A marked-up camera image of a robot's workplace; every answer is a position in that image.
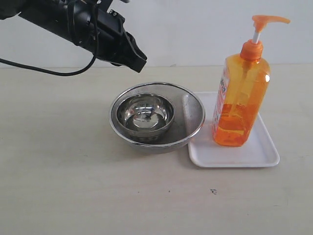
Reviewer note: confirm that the large steel mesh basin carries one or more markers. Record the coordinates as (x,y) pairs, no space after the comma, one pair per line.
(189,117)

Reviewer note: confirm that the small stainless steel bowl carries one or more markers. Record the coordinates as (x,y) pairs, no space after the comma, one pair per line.
(145,115)

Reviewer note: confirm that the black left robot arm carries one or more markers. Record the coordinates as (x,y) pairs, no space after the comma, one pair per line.
(11,8)

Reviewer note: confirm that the white rectangular plastic tray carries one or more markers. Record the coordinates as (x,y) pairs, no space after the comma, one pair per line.
(258,151)

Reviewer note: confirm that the orange soap pump bottle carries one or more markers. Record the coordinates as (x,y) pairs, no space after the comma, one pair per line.
(242,88)

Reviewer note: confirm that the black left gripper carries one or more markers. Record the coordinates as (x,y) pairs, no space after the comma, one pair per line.
(87,24)

